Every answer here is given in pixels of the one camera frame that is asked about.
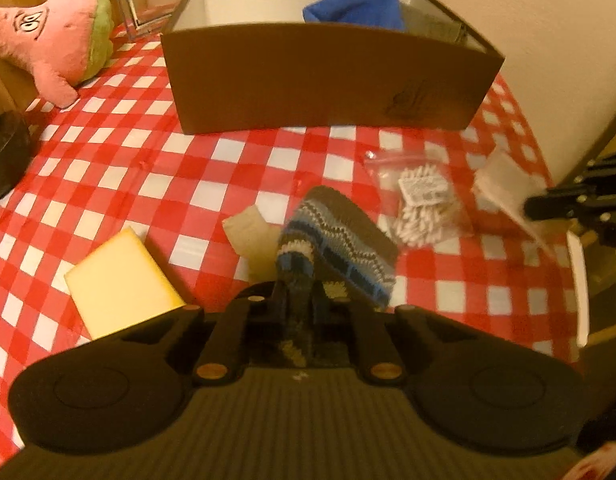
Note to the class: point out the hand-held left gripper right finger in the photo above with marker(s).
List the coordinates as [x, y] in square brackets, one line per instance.
[373, 345]

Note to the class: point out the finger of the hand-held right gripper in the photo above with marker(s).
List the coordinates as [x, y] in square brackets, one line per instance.
[553, 205]
[608, 169]

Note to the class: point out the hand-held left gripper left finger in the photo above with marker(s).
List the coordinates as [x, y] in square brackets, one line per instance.
[223, 340]

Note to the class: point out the clear plastic packet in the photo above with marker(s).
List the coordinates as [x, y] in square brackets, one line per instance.
[500, 185]

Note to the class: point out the patterned knit sock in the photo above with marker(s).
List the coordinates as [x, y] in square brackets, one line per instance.
[333, 240]

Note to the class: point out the yellow sponge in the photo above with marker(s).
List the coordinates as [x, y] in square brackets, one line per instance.
[118, 280]

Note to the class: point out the brown cardboard box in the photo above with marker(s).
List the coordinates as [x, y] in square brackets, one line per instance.
[313, 80]

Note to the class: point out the blue cloth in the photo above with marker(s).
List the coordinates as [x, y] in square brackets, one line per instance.
[358, 5]

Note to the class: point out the beige soft pad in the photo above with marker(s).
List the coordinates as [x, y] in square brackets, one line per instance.
[248, 237]

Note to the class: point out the clear bag of cotton swabs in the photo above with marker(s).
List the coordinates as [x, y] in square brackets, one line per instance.
[420, 195]

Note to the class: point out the red white checked tablecloth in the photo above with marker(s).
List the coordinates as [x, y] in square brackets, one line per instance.
[138, 160]

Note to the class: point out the black tabletop appliance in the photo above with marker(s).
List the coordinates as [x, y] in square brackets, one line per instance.
[5, 155]

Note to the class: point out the pink starfish plush toy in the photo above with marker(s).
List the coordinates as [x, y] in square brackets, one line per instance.
[48, 35]

